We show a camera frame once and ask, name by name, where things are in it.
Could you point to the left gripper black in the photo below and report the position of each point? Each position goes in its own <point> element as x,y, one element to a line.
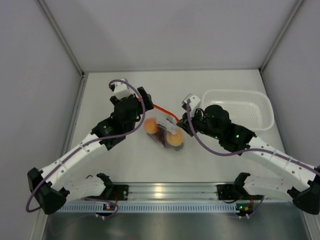
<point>149,104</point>

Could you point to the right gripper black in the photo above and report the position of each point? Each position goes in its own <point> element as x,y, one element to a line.
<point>185,124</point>

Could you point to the yellow fake peach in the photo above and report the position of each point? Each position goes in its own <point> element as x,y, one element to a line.
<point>175,140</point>

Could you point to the clear zip top bag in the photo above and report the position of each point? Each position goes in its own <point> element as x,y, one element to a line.
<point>161,126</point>

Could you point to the dark red fake apple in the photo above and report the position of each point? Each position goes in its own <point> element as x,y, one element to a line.
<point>161,138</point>

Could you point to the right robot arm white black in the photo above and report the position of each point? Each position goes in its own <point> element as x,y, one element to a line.
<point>298,183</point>

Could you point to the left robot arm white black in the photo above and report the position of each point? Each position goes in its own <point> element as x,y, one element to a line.
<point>52,186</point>

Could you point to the orange fake peach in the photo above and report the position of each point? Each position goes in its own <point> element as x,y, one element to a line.
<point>150,126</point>

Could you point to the white perforated plastic basket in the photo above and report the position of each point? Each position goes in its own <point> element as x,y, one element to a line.
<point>251,109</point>

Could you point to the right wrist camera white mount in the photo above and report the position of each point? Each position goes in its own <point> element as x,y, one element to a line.
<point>194,103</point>

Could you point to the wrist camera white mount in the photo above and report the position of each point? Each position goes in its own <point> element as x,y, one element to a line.
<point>120,89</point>
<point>194,103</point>

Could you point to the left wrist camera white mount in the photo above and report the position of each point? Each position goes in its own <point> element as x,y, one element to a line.
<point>120,89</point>

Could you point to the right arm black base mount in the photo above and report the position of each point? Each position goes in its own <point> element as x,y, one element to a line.
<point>230,192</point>

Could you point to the aluminium mounting rail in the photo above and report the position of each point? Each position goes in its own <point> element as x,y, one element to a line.
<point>177,191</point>

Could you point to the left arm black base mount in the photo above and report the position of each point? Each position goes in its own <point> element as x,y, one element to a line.
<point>117,192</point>

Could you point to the white slotted cable duct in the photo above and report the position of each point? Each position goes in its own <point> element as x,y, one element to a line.
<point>162,207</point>

